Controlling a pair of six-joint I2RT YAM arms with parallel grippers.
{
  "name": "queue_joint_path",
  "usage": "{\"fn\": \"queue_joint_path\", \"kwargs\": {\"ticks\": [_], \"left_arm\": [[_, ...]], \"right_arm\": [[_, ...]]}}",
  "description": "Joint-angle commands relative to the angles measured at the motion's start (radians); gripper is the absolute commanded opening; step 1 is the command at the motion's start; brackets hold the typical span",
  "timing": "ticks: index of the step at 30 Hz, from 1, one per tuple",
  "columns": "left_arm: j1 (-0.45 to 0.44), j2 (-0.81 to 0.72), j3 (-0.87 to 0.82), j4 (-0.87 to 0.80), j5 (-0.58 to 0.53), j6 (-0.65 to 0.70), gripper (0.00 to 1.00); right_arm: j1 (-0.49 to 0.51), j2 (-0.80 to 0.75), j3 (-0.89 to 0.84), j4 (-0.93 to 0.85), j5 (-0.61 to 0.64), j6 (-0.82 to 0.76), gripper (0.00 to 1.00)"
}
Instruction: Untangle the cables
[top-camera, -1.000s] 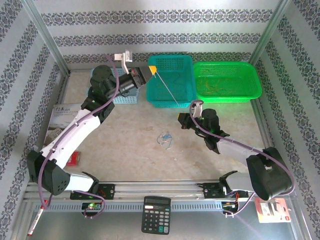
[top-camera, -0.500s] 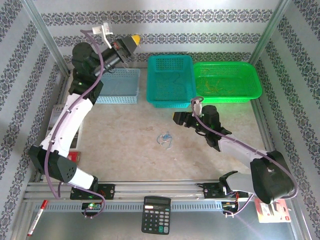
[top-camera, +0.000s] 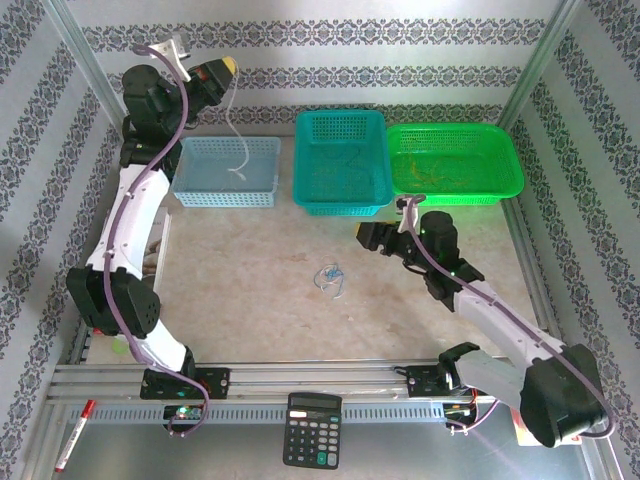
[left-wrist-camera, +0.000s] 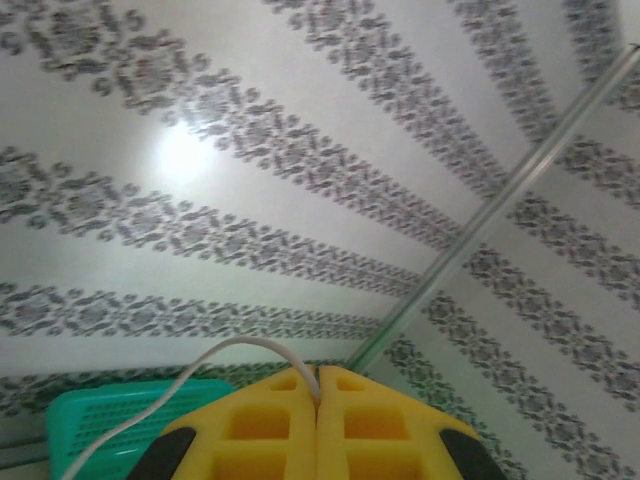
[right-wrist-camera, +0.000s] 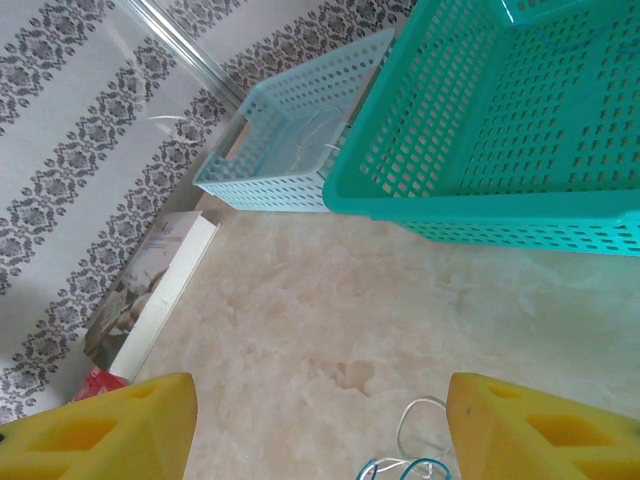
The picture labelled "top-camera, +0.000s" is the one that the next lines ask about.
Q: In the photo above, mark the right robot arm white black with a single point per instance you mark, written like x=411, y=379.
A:
x=500, y=320

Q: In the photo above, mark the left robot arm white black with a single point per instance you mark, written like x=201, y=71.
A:
x=135, y=210

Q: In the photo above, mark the light blue plastic basket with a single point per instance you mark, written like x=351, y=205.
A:
x=210, y=170

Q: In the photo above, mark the teal plastic basket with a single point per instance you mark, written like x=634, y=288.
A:
x=315, y=135

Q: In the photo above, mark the green plastic basket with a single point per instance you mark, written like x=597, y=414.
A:
x=500, y=150

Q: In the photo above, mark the book with bread cover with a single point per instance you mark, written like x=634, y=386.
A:
x=162, y=240

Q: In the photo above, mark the black desk calculator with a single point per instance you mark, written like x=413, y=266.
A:
x=312, y=430

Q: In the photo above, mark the red packaged USB drive card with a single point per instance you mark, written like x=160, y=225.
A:
x=519, y=439

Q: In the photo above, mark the grey metal shelf plate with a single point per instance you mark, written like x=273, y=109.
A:
x=425, y=455

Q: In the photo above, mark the left controller board green LED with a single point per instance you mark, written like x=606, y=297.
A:
x=185, y=412

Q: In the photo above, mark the red white marker pen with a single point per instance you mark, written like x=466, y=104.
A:
x=70, y=445

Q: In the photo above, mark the aluminium frame post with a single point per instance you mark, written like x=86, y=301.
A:
x=75, y=40
x=540, y=65

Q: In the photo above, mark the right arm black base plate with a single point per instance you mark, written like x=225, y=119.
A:
x=422, y=380

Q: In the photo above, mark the aluminium mounting rail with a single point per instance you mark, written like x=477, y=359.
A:
x=310, y=377

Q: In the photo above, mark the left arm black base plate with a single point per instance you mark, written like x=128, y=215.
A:
x=215, y=382

